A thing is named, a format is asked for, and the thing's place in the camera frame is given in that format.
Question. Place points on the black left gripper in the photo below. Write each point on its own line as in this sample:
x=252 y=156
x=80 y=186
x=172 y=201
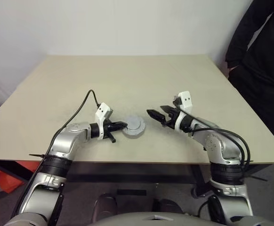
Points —
x=107 y=130

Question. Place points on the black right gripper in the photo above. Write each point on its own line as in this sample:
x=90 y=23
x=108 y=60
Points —
x=171 y=120

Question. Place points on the grey round motor lid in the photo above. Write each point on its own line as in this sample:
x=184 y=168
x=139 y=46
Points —
x=135 y=124

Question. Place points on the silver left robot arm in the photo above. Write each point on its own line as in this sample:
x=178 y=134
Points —
x=61 y=141

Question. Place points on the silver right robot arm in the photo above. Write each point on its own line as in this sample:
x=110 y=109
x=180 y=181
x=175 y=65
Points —
x=221 y=146

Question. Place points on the person's bare hand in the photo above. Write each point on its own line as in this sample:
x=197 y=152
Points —
x=232 y=70

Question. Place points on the dark rounded shape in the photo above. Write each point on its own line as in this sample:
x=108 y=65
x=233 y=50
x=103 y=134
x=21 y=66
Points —
x=167 y=206
x=106 y=207

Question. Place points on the grey robot torso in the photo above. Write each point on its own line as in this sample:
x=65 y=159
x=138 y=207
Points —
x=151 y=220

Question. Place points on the orange object under table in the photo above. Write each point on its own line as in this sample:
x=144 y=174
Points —
x=21 y=168

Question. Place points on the person in black clothes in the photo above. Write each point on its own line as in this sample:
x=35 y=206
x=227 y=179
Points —
x=261 y=70

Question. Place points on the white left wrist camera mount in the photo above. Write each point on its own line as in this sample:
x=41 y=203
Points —
x=102 y=112

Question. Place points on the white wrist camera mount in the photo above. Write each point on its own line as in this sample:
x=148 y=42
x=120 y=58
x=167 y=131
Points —
x=102 y=112
x=186 y=100

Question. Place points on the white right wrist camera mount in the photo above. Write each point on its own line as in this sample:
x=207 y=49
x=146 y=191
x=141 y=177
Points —
x=186 y=100

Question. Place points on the black table frame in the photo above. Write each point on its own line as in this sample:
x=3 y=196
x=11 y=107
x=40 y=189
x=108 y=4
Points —
x=127 y=171

